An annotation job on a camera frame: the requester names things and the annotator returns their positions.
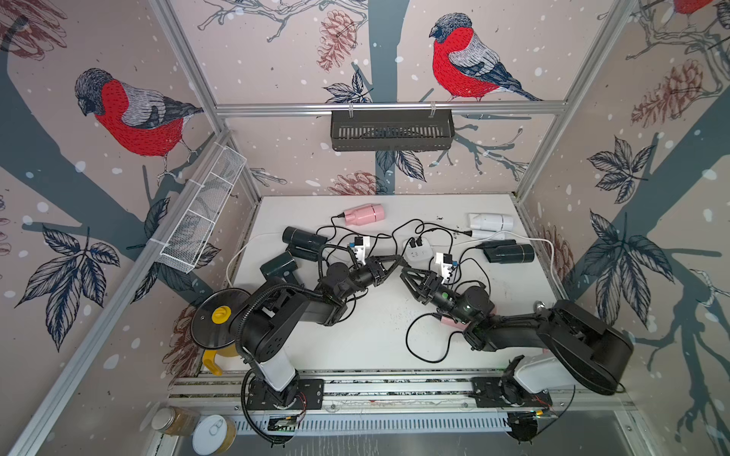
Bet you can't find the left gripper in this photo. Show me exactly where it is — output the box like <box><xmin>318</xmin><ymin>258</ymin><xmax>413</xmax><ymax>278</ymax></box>
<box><xmin>336</xmin><ymin>256</ymin><xmax>400</xmax><ymax>304</ymax></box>

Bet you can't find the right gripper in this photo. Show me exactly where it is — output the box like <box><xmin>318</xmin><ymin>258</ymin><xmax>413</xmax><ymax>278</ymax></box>
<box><xmin>403</xmin><ymin>268</ymin><xmax>473</xmax><ymax>328</ymax></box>

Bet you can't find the black cord of front pink dryer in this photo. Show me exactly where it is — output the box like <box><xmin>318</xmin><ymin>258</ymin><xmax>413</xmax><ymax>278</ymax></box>
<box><xmin>404</xmin><ymin>312</ymin><xmax>469</xmax><ymax>365</ymax></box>

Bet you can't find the black cord of pink dryer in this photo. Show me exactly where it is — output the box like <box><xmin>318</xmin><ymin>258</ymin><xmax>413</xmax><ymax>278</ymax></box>
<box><xmin>316</xmin><ymin>213</ymin><xmax>366</xmax><ymax>263</ymax></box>
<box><xmin>404</xmin><ymin>312</ymin><xmax>469</xmax><ymax>365</ymax></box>

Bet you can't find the black cord of white dryer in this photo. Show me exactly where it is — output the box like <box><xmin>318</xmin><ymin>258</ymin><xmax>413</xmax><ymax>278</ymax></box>
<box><xmin>387</xmin><ymin>218</ymin><xmax>475</xmax><ymax>252</ymax></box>

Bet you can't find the pink blow dryer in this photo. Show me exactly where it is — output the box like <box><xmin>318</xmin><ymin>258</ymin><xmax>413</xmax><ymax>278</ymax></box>
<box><xmin>441</xmin><ymin>317</ymin><xmax>467</xmax><ymax>331</ymax></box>
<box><xmin>343</xmin><ymin>203</ymin><xmax>385</xmax><ymax>226</ymax></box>

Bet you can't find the black cord of back pink dryer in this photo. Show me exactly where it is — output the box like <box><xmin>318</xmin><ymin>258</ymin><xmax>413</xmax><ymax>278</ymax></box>
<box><xmin>316</xmin><ymin>213</ymin><xmax>366</xmax><ymax>263</ymax></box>

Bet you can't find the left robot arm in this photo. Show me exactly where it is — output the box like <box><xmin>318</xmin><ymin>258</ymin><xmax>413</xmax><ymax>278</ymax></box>
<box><xmin>229</xmin><ymin>255</ymin><xmax>404</xmax><ymax>410</ymax></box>

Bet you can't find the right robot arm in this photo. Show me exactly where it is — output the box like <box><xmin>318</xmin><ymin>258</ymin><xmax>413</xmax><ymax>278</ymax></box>
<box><xmin>400</xmin><ymin>267</ymin><xmax>634</xmax><ymax>395</ymax></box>

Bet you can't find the pink folded blow dryer front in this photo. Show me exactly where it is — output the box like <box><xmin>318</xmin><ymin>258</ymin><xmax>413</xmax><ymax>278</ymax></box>
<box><xmin>441</xmin><ymin>317</ymin><xmax>467</xmax><ymax>331</ymax></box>

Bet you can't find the white folded blow dryer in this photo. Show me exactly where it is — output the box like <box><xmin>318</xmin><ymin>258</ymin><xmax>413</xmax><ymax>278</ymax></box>
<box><xmin>468</xmin><ymin>213</ymin><xmax>514</xmax><ymax>241</ymax></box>

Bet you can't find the dark folded blow dryer left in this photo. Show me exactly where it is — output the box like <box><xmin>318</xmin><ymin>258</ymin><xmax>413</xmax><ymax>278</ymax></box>
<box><xmin>282</xmin><ymin>226</ymin><xmax>328</xmax><ymax>262</ymax></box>

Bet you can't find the dark blow dryer right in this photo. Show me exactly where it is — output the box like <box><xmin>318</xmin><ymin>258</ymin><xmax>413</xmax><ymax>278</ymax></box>
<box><xmin>478</xmin><ymin>239</ymin><xmax>535</xmax><ymax>264</ymax></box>

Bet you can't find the yellow pot with lid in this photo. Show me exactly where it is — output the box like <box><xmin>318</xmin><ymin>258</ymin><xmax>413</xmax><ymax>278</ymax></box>
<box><xmin>190</xmin><ymin>288</ymin><xmax>251</xmax><ymax>376</ymax></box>

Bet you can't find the tin can with lid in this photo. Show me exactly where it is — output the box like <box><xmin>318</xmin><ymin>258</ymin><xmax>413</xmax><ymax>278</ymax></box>
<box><xmin>192</xmin><ymin>415</ymin><xmax>237</xmax><ymax>455</ymax></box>

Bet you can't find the glass jar with lid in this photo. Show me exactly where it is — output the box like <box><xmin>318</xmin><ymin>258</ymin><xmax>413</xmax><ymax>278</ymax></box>
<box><xmin>150</xmin><ymin>407</ymin><xmax>200</xmax><ymax>436</ymax></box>

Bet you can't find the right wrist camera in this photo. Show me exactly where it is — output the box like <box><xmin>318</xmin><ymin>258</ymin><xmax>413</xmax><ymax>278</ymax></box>
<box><xmin>435</xmin><ymin>252</ymin><xmax>458</xmax><ymax>284</ymax></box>

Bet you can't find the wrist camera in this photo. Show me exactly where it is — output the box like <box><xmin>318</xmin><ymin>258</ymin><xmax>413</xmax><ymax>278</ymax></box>
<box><xmin>349</xmin><ymin>236</ymin><xmax>371</xmax><ymax>265</ymax></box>
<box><xmin>435</xmin><ymin>252</ymin><xmax>458</xmax><ymax>284</ymax></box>

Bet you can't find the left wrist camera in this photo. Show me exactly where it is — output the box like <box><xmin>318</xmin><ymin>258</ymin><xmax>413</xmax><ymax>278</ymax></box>
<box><xmin>349</xmin><ymin>236</ymin><xmax>371</xmax><ymax>265</ymax></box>

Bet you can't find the white cable of right strip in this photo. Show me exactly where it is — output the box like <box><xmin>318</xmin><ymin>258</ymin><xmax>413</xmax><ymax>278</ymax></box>
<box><xmin>455</xmin><ymin>230</ymin><xmax>563</xmax><ymax>286</ymax></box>

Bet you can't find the black metal wall shelf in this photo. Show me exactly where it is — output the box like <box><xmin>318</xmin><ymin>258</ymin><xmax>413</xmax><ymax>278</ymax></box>
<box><xmin>330</xmin><ymin>110</ymin><xmax>455</xmax><ymax>152</ymax></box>

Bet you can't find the white wire mesh basket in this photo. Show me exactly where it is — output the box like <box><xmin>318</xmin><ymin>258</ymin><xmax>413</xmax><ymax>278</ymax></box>
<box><xmin>158</xmin><ymin>144</ymin><xmax>246</xmax><ymax>274</ymax></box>

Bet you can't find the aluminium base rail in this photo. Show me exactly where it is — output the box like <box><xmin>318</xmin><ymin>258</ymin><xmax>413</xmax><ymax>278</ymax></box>
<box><xmin>167</xmin><ymin>367</ymin><xmax>634</xmax><ymax>414</ymax></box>

